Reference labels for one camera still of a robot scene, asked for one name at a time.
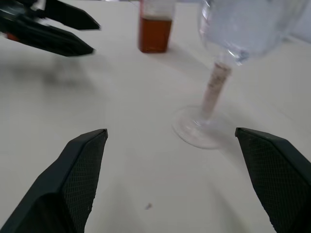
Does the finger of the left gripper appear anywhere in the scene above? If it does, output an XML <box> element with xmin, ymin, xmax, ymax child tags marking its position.
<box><xmin>40</xmin><ymin>0</ymin><xmax>102</xmax><ymax>32</ymax></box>
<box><xmin>14</xmin><ymin>22</ymin><xmax>96</xmax><ymax>58</ymax></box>

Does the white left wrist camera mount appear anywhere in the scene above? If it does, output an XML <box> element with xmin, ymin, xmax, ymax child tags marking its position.
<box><xmin>30</xmin><ymin>0</ymin><xmax>47</xmax><ymax>11</ymax></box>

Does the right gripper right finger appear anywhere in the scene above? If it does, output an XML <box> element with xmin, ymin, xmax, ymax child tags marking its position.
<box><xmin>234</xmin><ymin>127</ymin><xmax>311</xmax><ymax>233</ymax></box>

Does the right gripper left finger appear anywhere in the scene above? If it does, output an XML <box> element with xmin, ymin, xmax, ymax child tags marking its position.
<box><xmin>0</xmin><ymin>128</ymin><xmax>109</xmax><ymax>233</ymax></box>

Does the clear wine glass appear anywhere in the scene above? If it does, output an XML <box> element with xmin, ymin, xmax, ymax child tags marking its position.
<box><xmin>171</xmin><ymin>0</ymin><xmax>310</xmax><ymax>150</ymax></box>

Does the clear bottle with red tape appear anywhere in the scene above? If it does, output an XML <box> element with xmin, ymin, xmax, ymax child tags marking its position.
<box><xmin>138</xmin><ymin>0</ymin><xmax>176</xmax><ymax>54</ymax></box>

